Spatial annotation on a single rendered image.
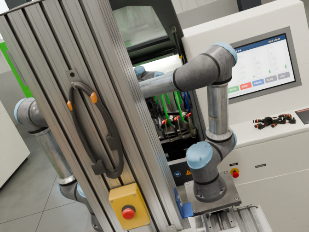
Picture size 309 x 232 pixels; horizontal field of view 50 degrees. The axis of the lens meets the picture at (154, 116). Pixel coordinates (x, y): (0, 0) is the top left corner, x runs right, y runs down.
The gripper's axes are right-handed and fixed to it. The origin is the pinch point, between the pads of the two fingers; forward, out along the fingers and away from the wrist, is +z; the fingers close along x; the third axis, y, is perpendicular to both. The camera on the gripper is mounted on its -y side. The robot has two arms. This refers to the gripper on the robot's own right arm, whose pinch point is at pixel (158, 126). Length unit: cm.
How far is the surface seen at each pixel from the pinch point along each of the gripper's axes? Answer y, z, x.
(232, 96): -29, 8, 44
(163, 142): -25.5, 24.7, -5.3
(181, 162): -3.0, 28.0, 5.0
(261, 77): -30, 1, 62
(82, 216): -90, 123, -120
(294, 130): -3, 25, 69
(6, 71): -402, 23, -304
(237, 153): -3.0, 30.4, 36.9
